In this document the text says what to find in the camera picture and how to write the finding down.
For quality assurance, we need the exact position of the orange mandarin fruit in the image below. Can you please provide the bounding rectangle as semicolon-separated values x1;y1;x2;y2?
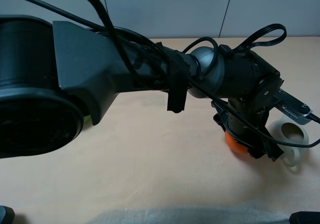
224;130;249;155

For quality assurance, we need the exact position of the beige ceramic teapot without lid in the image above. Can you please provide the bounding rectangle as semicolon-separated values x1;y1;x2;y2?
267;115;309;167

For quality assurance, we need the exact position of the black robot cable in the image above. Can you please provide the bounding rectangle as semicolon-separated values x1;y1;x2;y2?
0;0;320;149

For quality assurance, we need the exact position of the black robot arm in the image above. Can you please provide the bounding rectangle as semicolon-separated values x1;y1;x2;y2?
0;15;283;160

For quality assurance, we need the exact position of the black object bottom right corner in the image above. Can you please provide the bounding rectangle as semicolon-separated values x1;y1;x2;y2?
289;211;320;224

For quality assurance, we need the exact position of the black object bottom left corner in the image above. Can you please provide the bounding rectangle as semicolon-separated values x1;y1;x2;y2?
0;205;15;224

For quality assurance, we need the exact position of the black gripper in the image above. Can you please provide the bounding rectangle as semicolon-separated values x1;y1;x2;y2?
211;99;284;162

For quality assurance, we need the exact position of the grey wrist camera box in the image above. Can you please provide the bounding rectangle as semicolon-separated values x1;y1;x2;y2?
273;89;312;122

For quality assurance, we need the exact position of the green lime fruit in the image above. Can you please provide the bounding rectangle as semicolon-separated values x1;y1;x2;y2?
83;115;91;125

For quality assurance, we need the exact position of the black object corner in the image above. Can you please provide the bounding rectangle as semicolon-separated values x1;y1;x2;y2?
289;211;320;224
0;205;15;224

